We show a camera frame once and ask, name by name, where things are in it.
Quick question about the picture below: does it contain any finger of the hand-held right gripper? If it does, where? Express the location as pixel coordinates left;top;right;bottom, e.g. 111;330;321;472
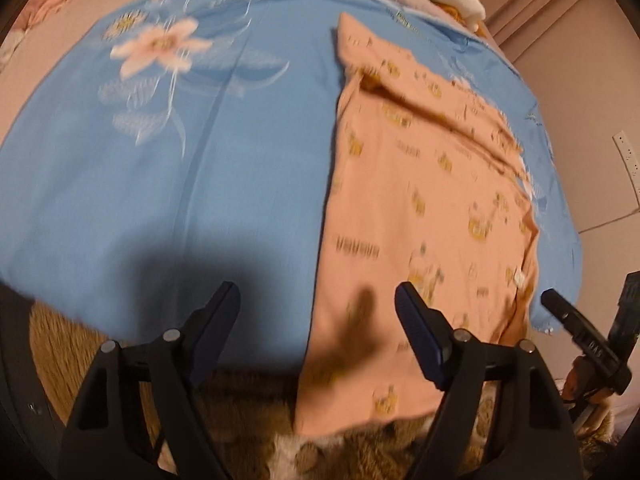
541;288;601;356

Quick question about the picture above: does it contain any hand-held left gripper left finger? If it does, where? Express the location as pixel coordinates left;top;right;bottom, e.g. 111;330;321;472
59;281;242;480

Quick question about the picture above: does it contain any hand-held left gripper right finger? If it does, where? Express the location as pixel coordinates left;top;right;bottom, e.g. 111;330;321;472
395;281;583;480

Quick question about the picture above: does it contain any orange bear print pajama top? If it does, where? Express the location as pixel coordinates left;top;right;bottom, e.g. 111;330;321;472
295;11;542;434

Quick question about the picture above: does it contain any blue floral blanket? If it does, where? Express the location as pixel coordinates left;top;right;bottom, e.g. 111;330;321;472
0;0;584;357

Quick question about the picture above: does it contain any brown fuzzy cloth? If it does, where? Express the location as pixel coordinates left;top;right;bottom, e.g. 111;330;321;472
27;305;617;480

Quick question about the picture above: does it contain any pink curtain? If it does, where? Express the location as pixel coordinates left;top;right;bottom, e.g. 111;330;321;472
467;0;623;63

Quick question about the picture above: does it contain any bed with mauve sheet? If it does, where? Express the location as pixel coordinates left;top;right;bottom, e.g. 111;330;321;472
0;0;117;133

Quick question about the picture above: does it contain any white wall socket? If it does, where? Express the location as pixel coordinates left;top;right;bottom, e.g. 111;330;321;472
612;130;640;197

